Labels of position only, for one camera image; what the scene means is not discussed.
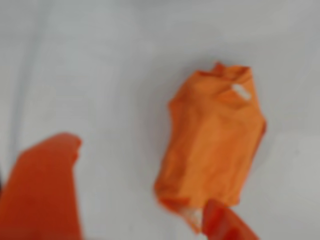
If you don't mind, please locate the orange paper wad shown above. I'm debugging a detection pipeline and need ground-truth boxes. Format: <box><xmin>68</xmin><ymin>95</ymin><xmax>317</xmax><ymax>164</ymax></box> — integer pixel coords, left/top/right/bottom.
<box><xmin>153</xmin><ymin>61</ymin><xmax>268</xmax><ymax>235</ymax></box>

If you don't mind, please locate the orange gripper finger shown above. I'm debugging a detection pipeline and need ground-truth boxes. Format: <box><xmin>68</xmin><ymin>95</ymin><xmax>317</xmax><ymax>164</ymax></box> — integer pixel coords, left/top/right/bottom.
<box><xmin>0</xmin><ymin>132</ymin><xmax>84</xmax><ymax>240</ymax></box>
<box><xmin>201</xmin><ymin>198</ymin><xmax>261</xmax><ymax>240</ymax></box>

